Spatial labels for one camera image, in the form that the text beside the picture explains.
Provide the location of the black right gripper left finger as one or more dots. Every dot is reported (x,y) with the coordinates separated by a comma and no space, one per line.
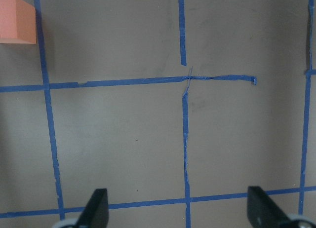
(94,215)

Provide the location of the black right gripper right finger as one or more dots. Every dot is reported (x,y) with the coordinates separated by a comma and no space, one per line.
(263,212)

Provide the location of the orange foam cube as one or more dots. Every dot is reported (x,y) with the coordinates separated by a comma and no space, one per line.
(17,22)

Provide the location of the brown paper mat blue grid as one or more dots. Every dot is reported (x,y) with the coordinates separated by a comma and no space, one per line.
(174,106)

